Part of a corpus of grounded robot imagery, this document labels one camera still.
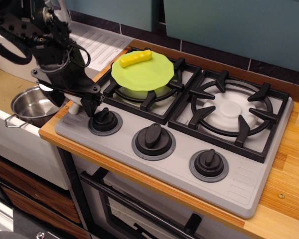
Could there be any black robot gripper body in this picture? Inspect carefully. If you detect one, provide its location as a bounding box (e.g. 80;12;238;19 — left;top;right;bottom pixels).
30;44;101;96

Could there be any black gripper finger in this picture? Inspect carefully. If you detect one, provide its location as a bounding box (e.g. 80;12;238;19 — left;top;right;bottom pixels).
39;84;65;107
81;93;104;117

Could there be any white toy mushroom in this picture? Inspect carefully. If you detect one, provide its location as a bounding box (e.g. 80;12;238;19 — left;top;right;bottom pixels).
38;83;83;115

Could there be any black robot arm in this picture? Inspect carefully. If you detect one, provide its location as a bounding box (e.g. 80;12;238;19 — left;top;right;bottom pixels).
0;0;103;117

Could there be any stainless steel pot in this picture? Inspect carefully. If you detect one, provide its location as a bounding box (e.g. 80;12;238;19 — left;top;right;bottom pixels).
4;86;62;128

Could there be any white toy sink unit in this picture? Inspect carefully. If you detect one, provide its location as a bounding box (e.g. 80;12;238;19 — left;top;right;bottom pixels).
0;22;133;190

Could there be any lime green plastic plate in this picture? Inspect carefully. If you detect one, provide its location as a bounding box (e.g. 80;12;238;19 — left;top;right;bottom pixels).
111;51;174;91

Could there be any black left stove knob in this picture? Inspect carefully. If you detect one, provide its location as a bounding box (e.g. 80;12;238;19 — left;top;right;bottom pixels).
88;107;123;136

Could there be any black stove knob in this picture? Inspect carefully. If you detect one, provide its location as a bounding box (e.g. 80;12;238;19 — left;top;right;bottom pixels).
88;107;123;136
132;123;176;161
189;149;229;183

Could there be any grey toy faucet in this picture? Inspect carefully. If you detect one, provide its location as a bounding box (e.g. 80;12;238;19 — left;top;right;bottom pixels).
42;0;71;24

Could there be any black left burner grate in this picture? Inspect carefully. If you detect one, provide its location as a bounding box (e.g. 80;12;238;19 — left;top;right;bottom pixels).
98;47;202;124

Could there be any black burner grate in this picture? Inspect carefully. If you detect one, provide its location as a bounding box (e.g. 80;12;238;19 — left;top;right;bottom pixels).
98;47;202;124
168;70;293;163

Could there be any black middle stove knob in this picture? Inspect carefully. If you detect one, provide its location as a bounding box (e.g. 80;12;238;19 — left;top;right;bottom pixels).
132;123;176;161

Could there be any white left burner disc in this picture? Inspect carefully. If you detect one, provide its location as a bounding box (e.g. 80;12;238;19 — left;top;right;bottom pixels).
114;83;183;108

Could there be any white burner disc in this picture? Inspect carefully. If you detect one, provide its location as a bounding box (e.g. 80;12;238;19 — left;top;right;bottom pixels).
196;85;267;132
114;83;183;108

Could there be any wooden drawer front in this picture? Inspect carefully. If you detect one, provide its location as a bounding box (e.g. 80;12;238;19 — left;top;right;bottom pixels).
0;156;81;224

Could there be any black right stove knob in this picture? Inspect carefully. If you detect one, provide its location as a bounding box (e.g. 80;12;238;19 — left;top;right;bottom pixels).
189;149;229;183

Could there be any white right burner disc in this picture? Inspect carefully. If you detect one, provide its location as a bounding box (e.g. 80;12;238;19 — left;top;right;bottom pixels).
196;85;267;132

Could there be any black right burner grate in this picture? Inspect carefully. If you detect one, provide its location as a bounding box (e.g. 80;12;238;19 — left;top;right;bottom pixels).
168;70;293;163

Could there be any grey toy stove top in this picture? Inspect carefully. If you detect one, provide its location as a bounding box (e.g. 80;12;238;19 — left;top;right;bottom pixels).
54;65;294;220

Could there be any black braided cable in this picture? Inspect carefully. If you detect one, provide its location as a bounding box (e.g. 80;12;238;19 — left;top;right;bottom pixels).
0;23;33;65

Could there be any black oven door handle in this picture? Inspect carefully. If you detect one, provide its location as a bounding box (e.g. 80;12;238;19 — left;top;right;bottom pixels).
79;168;202;239

